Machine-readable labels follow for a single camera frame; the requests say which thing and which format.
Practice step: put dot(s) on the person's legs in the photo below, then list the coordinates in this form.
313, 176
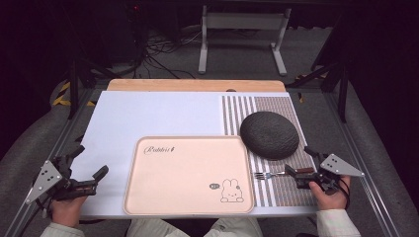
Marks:
158, 228

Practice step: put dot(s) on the person's right hand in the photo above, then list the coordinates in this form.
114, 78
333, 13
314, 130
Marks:
331, 200

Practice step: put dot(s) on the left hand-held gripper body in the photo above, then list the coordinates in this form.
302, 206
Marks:
44, 181

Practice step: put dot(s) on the person's left hand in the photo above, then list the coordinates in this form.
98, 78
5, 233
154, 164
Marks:
66, 210

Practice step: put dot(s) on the striped placemat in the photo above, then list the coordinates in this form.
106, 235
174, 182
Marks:
283, 194

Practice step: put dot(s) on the pink tray with rabbit print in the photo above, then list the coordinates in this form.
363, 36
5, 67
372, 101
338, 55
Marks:
184, 177

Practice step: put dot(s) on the black stand legs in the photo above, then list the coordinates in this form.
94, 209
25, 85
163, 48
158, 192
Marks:
342, 89
74, 85

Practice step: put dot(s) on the light wooden board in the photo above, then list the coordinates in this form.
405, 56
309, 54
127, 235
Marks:
194, 85

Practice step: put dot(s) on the white metal stand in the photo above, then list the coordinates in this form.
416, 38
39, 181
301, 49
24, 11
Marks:
243, 21

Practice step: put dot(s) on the dark equipment with red light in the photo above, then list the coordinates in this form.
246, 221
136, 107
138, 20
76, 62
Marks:
135, 29

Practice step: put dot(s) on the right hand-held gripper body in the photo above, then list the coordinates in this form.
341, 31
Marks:
339, 167

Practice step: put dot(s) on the dark grey round plate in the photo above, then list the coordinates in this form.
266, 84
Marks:
269, 135

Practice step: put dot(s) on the aluminium frame rail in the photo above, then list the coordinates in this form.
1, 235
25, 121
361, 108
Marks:
359, 158
57, 148

